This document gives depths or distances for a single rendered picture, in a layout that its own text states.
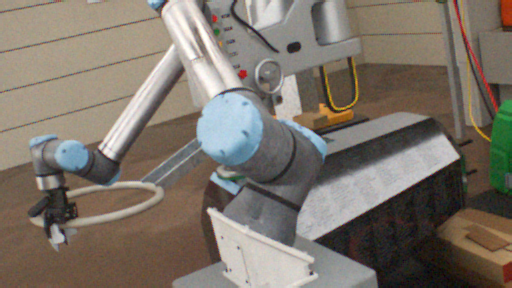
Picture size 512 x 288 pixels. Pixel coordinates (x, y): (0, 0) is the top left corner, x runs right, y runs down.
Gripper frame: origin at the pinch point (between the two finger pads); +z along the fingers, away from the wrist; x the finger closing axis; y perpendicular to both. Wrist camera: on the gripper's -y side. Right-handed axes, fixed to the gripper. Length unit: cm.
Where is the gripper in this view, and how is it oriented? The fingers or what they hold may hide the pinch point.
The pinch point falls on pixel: (60, 244)
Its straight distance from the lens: 206.3
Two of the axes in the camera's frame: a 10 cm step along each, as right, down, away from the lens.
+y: 9.5, -0.5, -3.1
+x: 2.9, -2.2, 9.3
